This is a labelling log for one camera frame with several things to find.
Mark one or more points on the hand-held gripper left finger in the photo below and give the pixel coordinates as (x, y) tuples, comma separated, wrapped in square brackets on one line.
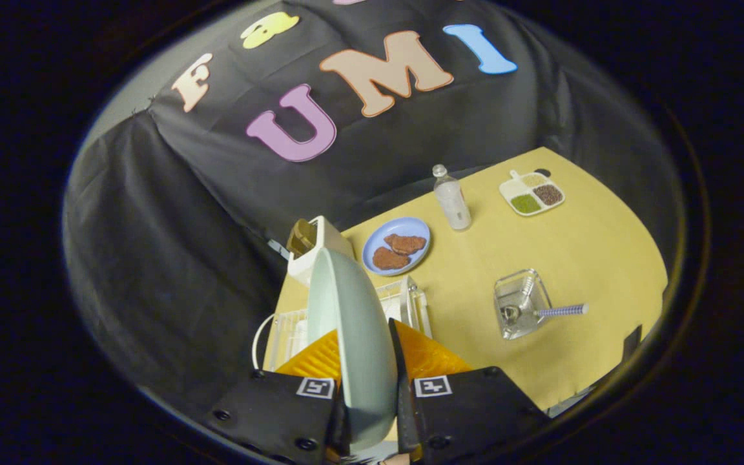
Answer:
[(268, 413)]

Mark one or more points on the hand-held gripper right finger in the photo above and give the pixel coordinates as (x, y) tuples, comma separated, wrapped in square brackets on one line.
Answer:
[(469, 413)]

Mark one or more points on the pale green plate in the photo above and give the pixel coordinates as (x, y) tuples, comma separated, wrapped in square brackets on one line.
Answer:
[(356, 323)]

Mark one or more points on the clear square basket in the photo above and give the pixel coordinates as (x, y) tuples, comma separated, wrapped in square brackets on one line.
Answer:
[(519, 294)]

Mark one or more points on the blue plate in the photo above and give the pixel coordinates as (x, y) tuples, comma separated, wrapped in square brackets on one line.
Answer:
[(385, 239)]

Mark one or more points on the brown bread slice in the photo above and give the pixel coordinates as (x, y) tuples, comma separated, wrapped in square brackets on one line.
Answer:
[(405, 243), (389, 259)]

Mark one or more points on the brown toast slice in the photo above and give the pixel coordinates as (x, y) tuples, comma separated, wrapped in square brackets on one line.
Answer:
[(301, 237)]

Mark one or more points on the white toaster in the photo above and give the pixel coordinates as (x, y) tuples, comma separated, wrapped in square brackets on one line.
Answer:
[(327, 239)]

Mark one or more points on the black backdrop cloth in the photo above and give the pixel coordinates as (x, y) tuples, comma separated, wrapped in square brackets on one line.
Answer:
[(217, 206)]

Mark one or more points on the clear plastic bottle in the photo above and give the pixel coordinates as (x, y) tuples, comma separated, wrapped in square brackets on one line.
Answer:
[(453, 200)]

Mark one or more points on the white divided grain tray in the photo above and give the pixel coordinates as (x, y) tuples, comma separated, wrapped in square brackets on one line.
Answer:
[(532, 192)]

